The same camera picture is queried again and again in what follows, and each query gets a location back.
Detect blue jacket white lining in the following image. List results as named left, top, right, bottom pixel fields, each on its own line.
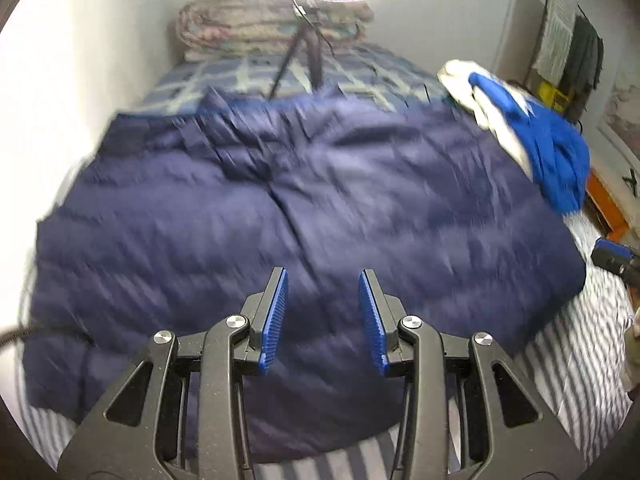
left=437, top=59, right=592, bottom=217

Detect navy puffer jacket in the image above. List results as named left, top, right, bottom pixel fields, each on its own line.
left=22, top=84, right=587, bottom=468

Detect black braided cable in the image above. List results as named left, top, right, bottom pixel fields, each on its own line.
left=0, top=325, right=97, bottom=348

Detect striped bed sheet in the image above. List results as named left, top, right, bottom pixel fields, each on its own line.
left=20, top=157, right=640, bottom=480

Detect yellow box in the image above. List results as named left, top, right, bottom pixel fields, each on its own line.
left=537, top=80, right=574, bottom=114

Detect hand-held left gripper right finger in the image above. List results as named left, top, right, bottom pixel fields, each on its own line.
left=357, top=268, right=588, bottom=480

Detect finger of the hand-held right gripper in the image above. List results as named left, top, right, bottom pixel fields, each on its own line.
left=591, top=237, right=640, bottom=283

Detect folded floral quilt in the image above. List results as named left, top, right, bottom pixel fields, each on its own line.
left=175, top=0, right=376, bottom=64

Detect striped hanging towel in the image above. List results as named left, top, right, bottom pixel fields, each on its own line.
left=531, top=0, right=579, bottom=79

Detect wall poster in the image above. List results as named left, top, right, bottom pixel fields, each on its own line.
left=597, top=54, right=640, bottom=147

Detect black metal clothes rack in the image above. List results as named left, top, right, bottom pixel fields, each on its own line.
left=524, top=0, right=608, bottom=113

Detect black tripod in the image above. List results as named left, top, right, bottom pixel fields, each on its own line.
left=267, top=0, right=337, bottom=99

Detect dark hanging clothes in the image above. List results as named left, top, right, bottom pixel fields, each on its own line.
left=562, top=14, right=606, bottom=114

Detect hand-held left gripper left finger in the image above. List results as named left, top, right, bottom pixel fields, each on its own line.
left=57, top=266, right=290, bottom=480

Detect blue plaid blanket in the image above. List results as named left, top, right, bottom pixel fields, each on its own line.
left=137, top=42, right=457, bottom=117

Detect orange bench white cushion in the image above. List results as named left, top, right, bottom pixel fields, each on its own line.
left=584, top=170, right=632, bottom=239

